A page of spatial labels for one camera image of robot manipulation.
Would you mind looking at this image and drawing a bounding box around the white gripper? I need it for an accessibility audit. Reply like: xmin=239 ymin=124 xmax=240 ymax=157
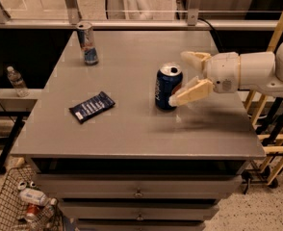
xmin=168 ymin=51 xmax=240 ymax=107

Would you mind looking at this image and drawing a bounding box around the blue pepsi can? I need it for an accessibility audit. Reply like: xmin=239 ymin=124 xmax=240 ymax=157
xmin=155 ymin=63 xmax=183 ymax=111

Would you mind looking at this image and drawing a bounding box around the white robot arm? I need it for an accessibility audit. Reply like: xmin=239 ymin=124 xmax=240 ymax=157
xmin=168 ymin=42 xmax=283 ymax=107

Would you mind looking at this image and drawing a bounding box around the red bull can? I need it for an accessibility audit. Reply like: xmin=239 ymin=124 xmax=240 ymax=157
xmin=76 ymin=22 xmax=99 ymax=65

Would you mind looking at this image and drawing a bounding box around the red can in basket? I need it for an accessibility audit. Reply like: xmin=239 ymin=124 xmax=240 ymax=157
xmin=25 ymin=204 xmax=39 ymax=221

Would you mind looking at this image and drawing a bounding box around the grey drawer cabinet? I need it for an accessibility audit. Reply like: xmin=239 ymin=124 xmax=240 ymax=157
xmin=13 ymin=31 xmax=264 ymax=231

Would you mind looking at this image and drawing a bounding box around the dark blue snack packet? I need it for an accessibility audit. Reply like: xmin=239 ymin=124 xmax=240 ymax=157
xmin=69 ymin=91 xmax=115 ymax=124

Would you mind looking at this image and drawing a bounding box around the clear plastic water bottle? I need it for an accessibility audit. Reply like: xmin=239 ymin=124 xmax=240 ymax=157
xmin=7 ymin=66 xmax=29 ymax=97

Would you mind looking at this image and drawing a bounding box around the grey side bench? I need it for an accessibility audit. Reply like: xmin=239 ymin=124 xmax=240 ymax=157
xmin=0 ymin=89 xmax=41 ymax=174

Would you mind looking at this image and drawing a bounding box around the white bottle in basket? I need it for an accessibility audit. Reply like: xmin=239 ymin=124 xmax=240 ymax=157
xmin=19 ymin=188 xmax=48 ymax=206

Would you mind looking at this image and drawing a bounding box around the black cable on rail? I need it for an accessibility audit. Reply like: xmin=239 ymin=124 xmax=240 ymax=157
xmin=197 ymin=17 xmax=227 ymax=53

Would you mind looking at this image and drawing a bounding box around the black wire basket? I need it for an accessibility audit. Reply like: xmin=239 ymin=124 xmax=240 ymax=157
xmin=0 ymin=166 xmax=64 ymax=231

